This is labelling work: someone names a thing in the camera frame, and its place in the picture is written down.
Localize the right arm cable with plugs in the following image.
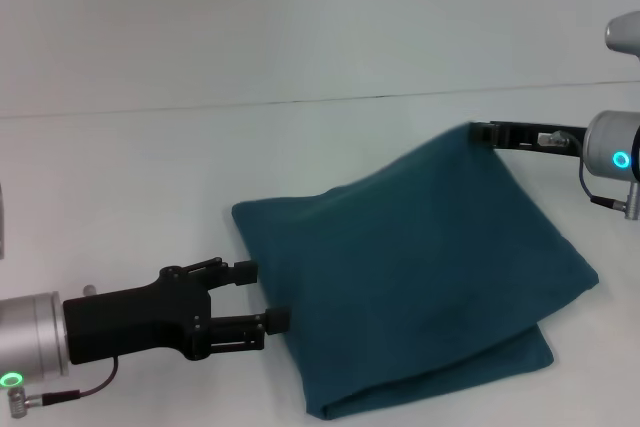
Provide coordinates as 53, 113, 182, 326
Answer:
537, 130, 640, 222

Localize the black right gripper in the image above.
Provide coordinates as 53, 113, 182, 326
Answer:
469, 120, 592, 159

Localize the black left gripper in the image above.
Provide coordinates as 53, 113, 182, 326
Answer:
62, 256, 292, 366

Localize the arm cable with plugs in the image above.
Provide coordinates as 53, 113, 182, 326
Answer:
3, 285, 120, 406
537, 130, 640, 222

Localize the teal blue shirt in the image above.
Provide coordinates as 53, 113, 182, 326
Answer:
231, 121, 600, 421

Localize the left arm cable with plugs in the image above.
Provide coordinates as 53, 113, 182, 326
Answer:
3, 285, 120, 406

